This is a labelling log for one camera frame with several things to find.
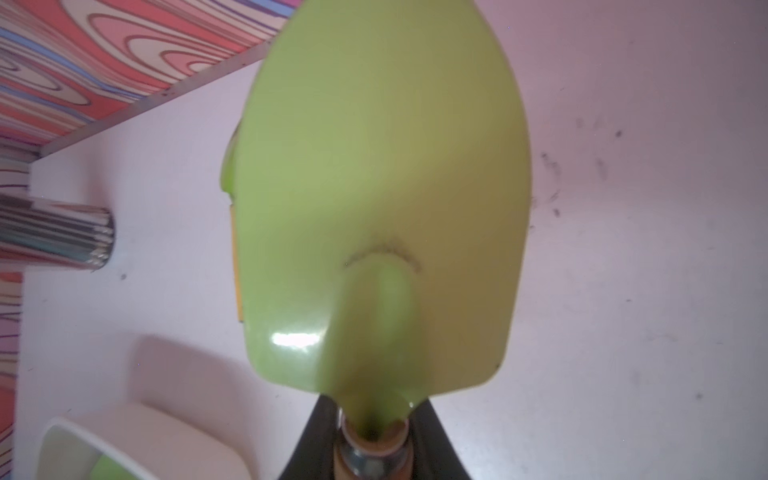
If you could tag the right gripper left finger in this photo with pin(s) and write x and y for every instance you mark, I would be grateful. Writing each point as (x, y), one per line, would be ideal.
(313, 456)

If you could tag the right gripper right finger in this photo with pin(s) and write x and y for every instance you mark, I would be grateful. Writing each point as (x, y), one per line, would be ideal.
(434, 455)

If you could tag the green shovel wooden handle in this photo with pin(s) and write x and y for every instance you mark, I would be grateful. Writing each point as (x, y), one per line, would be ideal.
(382, 194)

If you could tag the green shovel yellow handle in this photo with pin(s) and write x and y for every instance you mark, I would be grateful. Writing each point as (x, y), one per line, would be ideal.
(226, 183)

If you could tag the white storage tray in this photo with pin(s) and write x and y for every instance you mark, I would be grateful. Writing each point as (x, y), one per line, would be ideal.
(140, 440)

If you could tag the metal pen cup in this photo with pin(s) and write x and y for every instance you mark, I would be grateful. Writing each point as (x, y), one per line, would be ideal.
(42, 233)

